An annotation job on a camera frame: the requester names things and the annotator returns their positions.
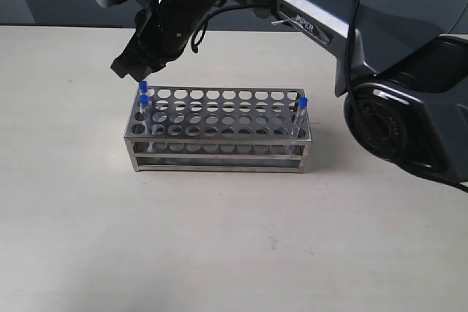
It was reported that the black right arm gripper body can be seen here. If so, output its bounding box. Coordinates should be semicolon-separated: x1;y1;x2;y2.
131;0;218;64

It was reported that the blue-capped tube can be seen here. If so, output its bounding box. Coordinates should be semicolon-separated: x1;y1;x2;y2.
291;96;309;137
140;94;154;135
138;80;149;99

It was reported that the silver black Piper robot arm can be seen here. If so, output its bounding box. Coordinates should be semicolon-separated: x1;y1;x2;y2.
96;0;467;187

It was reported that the stainless steel test tube rack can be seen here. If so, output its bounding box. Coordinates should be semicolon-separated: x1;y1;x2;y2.
124;85;312;173

